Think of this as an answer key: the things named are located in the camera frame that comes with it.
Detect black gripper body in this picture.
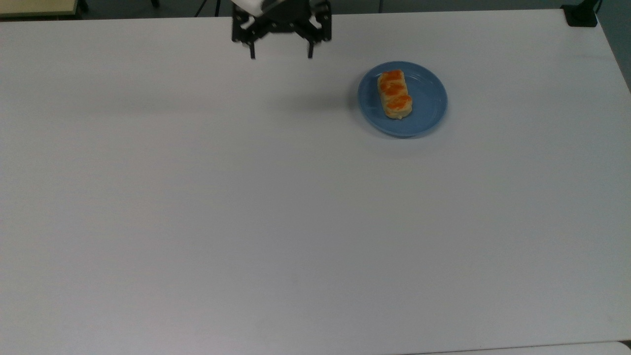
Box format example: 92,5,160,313
252,0,314,32

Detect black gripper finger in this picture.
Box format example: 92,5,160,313
295,0,333,60
231,9,270,60

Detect toy bread with orange topping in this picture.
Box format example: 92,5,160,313
377,69,414,120

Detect blue plastic plate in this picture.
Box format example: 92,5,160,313
357,60,449,138

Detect wooden desk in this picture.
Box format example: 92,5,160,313
0,0,80,20

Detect black corner clamp stand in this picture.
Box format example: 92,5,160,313
561,0,603,28

